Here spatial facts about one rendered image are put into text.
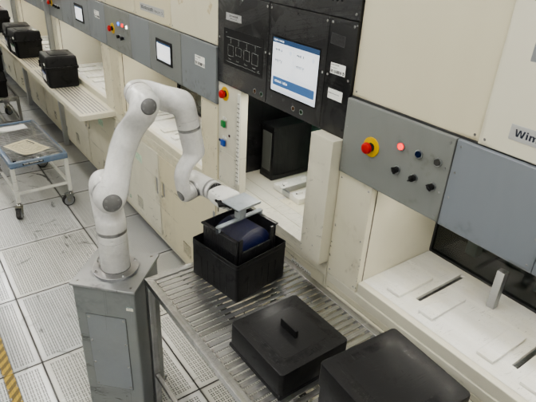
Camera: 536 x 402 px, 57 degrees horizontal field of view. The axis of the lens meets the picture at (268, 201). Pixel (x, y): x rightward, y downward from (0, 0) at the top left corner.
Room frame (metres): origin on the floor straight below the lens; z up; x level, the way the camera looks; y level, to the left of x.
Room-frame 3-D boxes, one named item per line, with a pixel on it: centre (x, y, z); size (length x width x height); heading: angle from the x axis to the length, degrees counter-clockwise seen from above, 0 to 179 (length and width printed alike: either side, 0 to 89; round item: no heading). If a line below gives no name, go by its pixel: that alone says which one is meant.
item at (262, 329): (1.27, -0.10, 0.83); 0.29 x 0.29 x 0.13; 38
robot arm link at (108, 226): (1.73, 0.64, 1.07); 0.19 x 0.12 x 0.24; 28
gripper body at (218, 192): (1.78, 0.18, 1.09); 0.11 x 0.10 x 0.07; 47
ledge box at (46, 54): (4.22, 1.85, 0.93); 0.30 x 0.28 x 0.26; 34
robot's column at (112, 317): (1.70, 0.62, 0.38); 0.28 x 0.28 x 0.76; 82
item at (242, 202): (1.71, 0.11, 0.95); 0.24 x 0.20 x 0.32; 137
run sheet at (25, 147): (3.58, 1.92, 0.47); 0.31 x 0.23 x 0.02; 59
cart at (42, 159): (3.74, 2.01, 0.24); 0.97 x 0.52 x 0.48; 40
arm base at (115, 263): (1.70, 0.62, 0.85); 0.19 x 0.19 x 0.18
